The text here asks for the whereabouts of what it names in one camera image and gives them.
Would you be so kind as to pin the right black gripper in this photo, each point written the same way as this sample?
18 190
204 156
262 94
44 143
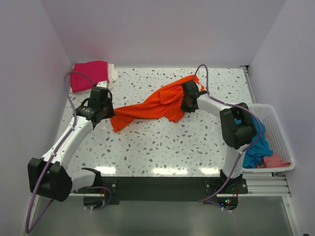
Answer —
183 106

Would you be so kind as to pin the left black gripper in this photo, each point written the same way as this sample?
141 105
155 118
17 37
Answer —
111 113

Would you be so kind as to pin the orange t-shirt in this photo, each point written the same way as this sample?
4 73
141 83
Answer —
164 102

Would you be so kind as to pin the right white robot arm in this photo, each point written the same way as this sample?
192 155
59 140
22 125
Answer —
237 124

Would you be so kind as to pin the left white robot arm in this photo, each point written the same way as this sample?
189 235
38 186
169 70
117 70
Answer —
48 176

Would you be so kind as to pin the folded white t-shirt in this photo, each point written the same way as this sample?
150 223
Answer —
112 75

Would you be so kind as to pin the folded magenta t-shirt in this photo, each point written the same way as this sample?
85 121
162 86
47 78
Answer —
87 74

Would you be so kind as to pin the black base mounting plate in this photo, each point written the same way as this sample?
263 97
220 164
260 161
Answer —
170 189

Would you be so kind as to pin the teal t-shirt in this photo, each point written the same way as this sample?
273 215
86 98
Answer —
249 162

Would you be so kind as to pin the white plastic laundry basket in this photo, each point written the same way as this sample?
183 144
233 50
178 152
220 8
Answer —
275 136

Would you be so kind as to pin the pink t-shirt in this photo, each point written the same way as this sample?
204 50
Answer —
264 157

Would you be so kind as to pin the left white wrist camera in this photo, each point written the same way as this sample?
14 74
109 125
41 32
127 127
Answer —
103 84

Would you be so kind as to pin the aluminium frame rail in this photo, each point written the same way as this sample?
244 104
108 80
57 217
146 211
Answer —
267 185

